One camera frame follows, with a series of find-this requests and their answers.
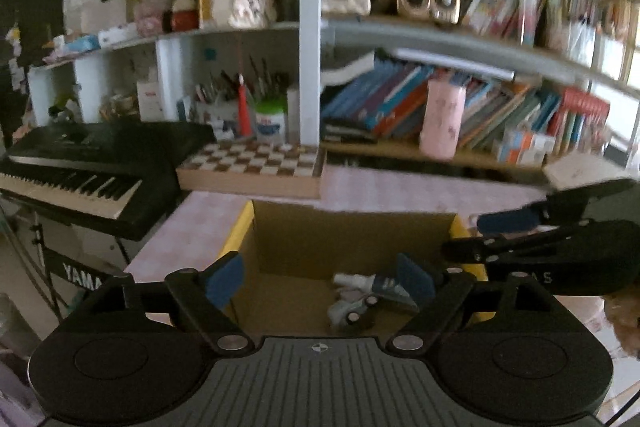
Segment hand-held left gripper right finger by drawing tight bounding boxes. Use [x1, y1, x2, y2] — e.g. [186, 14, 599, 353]
[387, 253, 551, 353]

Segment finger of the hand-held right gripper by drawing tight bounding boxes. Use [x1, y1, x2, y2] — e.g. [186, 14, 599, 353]
[476, 178, 637, 236]
[441, 227, 576, 265]

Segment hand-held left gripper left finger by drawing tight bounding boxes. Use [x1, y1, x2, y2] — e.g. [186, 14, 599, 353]
[102, 252, 249, 355]

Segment yellow-edged cardboard box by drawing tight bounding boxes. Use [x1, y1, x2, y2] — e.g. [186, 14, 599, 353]
[217, 199, 489, 339]

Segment blue and white packet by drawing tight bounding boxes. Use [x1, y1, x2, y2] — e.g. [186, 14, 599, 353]
[372, 274, 420, 312]

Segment small white bottle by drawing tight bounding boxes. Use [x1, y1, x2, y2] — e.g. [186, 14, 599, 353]
[332, 273, 377, 292]

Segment grey toy car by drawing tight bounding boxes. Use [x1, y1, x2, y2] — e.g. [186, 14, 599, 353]
[327, 296, 382, 334]

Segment fluffy brown plush toy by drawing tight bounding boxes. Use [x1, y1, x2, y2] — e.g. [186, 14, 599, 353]
[602, 291, 640, 358]

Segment small orange and blue boxes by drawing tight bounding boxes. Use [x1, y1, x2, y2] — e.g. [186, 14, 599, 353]
[492, 127, 557, 166]

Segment white paper card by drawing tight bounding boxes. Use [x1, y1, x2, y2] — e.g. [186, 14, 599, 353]
[542, 154, 627, 191]

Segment pink cup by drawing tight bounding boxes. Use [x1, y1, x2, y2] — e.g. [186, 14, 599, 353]
[419, 79, 467, 159]

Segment wooden chessboard box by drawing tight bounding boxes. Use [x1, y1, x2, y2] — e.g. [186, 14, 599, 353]
[176, 139, 327, 200]

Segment black keyboard stand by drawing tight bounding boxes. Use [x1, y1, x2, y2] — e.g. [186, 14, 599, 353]
[27, 209, 133, 323]

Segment pen holder with pens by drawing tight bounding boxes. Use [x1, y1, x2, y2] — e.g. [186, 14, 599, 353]
[192, 57, 291, 141]

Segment row of leaning books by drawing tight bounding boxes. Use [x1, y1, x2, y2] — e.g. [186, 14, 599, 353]
[320, 57, 612, 158]

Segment white jar with green lid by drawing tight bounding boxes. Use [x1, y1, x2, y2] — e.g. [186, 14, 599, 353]
[255, 99, 289, 141]

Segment white box with red label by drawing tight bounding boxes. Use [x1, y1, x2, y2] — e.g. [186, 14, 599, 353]
[136, 79, 166, 122]

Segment black electronic keyboard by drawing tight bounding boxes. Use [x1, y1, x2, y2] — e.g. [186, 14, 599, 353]
[0, 122, 217, 242]

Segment white open book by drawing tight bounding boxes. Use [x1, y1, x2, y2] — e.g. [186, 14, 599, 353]
[321, 52, 377, 86]

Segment white bookshelf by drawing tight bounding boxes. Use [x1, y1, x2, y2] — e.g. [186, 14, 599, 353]
[27, 0, 640, 172]

